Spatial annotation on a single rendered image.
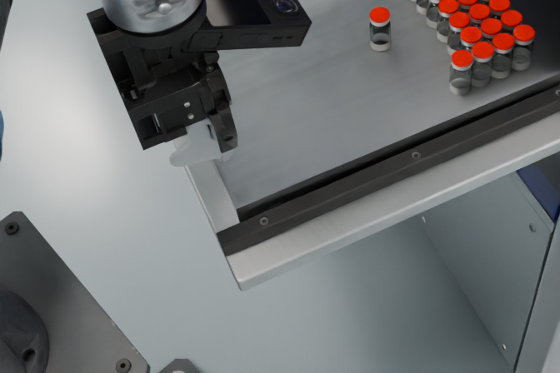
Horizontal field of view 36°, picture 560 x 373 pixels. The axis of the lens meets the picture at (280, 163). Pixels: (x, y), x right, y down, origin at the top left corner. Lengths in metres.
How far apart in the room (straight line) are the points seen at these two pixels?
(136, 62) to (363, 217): 0.27
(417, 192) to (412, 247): 0.98
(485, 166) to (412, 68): 0.14
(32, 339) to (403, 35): 0.49
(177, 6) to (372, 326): 1.18
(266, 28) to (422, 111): 0.24
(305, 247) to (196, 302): 1.00
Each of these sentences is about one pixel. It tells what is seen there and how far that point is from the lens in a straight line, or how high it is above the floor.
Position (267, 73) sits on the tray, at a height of 0.88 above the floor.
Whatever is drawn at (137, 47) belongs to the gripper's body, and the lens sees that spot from 0.65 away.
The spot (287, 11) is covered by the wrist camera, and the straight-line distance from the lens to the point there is 0.71.
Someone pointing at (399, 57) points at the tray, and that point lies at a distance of 0.92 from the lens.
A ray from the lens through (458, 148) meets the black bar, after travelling 0.84.
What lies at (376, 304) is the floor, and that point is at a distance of 1.74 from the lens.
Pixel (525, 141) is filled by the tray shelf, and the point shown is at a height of 0.88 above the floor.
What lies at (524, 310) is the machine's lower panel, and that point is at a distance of 1.39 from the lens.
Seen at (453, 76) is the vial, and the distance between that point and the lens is 0.87.
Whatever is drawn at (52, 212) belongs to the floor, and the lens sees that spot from 1.99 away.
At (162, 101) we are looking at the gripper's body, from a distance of 0.68.
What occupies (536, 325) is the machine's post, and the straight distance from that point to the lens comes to 1.38.
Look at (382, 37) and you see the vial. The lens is 0.91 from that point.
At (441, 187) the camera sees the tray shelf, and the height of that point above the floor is 0.88.
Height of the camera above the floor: 1.58
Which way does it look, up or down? 55 degrees down
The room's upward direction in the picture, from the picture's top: 12 degrees counter-clockwise
